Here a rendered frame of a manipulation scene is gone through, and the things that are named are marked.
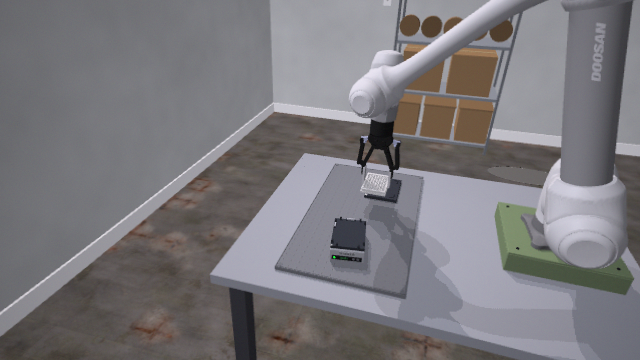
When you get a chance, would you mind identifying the dark grey rectangular frame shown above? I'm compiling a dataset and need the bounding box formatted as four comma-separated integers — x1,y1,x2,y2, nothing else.
364,179,402,203

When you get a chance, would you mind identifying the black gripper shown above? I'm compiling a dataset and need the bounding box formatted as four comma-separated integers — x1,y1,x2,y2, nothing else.
357,120,401,188

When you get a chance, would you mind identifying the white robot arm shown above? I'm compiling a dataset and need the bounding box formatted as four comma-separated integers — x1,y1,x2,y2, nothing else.
349,0,633,269

